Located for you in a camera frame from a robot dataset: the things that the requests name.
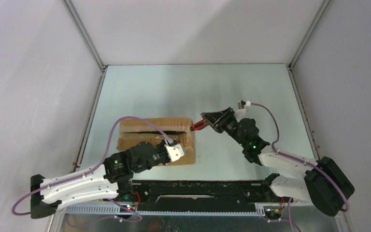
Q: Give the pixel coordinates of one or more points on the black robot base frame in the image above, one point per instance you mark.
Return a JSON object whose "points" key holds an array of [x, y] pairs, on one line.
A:
{"points": [[189, 198]]}

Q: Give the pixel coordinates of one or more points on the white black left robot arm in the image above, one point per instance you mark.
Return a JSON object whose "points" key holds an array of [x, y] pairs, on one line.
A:
{"points": [[108, 181]]}

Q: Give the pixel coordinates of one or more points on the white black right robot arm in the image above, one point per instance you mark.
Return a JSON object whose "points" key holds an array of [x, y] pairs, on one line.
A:
{"points": [[319, 182]]}

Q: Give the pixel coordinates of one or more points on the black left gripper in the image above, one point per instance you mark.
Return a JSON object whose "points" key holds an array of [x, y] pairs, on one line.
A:
{"points": [[164, 162]]}

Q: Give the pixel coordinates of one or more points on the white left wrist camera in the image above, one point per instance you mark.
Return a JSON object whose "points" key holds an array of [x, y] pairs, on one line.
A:
{"points": [[175, 152]]}

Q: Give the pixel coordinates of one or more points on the aluminium left corner post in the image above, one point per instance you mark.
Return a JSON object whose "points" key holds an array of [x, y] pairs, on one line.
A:
{"points": [[76, 19]]}

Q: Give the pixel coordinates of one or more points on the red black utility knife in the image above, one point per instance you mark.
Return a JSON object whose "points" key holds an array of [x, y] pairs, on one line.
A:
{"points": [[199, 125]]}

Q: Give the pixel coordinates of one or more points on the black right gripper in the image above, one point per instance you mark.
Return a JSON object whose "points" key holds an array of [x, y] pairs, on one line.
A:
{"points": [[219, 120]]}

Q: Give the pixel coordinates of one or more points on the aluminium right corner post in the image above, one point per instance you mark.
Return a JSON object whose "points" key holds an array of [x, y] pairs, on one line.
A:
{"points": [[309, 32]]}

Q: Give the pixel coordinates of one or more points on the brown cardboard express box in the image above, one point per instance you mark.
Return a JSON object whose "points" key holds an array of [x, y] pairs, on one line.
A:
{"points": [[131, 132]]}

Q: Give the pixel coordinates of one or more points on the aluminium corner post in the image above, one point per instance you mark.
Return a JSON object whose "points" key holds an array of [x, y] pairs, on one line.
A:
{"points": [[309, 32], [76, 19]]}

